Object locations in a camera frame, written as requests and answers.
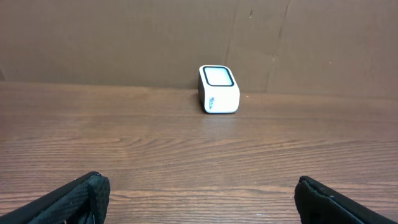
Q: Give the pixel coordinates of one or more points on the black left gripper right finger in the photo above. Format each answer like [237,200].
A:
[319,204]

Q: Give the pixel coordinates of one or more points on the white barcode scanner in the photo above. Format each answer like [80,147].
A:
[218,91]

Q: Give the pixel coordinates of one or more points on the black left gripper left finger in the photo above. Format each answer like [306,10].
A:
[85,200]

